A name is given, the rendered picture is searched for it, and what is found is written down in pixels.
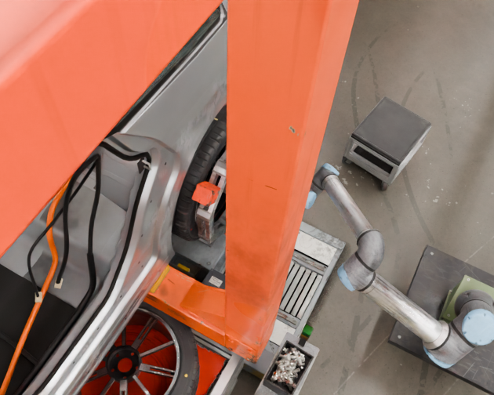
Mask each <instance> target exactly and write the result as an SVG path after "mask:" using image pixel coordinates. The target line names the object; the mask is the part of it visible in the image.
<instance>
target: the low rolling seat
mask: <svg viewBox="0 0 494 395"><path fill-rule="evenodd" d="M430 127H431V122H429V121H428V120H426V119H424V118H422V117H420V116H419V115H418V114H415V113H414V112H412V111H410V110H409V109H407V108H405V107H403V106H402V105H400V104H399V103H396V102H394V101H393V100H391V99H389V98H388V97H386V96H385V97H384V98H382V100H381V101H380V102H379V103H378V104H377V105H376V106H375V107H374V108H373V110H372V111H371V112H370V113H369V114H368V115H367V117H366V118H365V119H364V120H363V121H362V122H361V124H360V125H359V126H358V127H357V128H356V129H355V130H354V131H353V132H352V135H351V136H350V138H349V140H348V143H347V147H346V150H345V152H344V155H343V157H342V162H343V163H344V164H346V165H350V164H352V163H355V164H356V165H358V166H360V167H362V168H363V169H364V170H366V171H368V172H370V173H371V174H373V175H374V176H376V177H377V178H379V179H381V180H382V183H381V185H382V186H381V190H386V189H387V187H388V185H391V184H392V183H393V181H394V180H395V178H396V177H397V176H398V174H399V173H400V172H401V171H402V169H403V168H404V167H405V166H406V165H407V163H408V162H409V161H410V159H411V158H412V156H413V155H414V154H415V153H416V152H417V151H418V150H419V148H420V147H421V145H422V143H423V141H424V139H425V138H426V136H427V134H428V132H429V130H430Z"/></svg>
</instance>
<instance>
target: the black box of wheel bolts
mask: <svg viewBox="0 0 494 395"><path fill-rule="evenodd" d="M313 359H314V356H312V355H310V354H309V353H308V352H306V351H304V350H302V349H300V348H299V347H298V346H296V345H294V344H293V343H291V342H290V341H288V340H286V341H285V344H284V345H283V347H282V348H281V350H280V352H279V354H278V355H277V357H276V358H275V360H274V362H273V364H272V365H271V367H270V369H269V371H268V372H267V374H266V375H265V377H264V381H263V385H264V386H266V387H267V388H268V389H270V390H272V391H273V392H275V393H276V394H278V395H293V394H294V393H295V392H296V389H297V387H298V385H299V384H300V382H301V380H302V378H303V377H304V375H305V373H306V371H307V369H308V368H309V366H310V364H311V362H312V360H313Z"/></svg>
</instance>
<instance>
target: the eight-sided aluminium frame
mask: <svg viewBox="0 0 494 395"><path fill-rule="evenodd" d="M226 161H227V150H225V151H224V153H223V155H222V156H221V157H220V159H218V161H217V162H216V164H215V166H214V168H213V170H212V175H211V177H210V180H209V183H212V184H214V185H215V184H216V181H217V178H218V176H221V178H220V181H219V184H218V187H220V192H219V195H218V197H217V199H216V203H214V204H212V205H210V206H204V205H202V204H200V205H199V206H198V210H197V215H196V217H197V221H198V237H200V238H201V239H203V240H205V241H207V242H209V243H211V242H213V241H214V240H216V239H217V238H218V237H220V236H222V235H223V234H225V233H226V220H225V219H226V209H225V211H224V212H223V214H222V216H221V217H220V218H219V219H218V220H217V221H216V222H214V213H215V210H216V206H217V205H218V202H219V200H220V197H221V194H222V193H223V189H224V187H225V185H226V172H227V163H226Z"/></svg>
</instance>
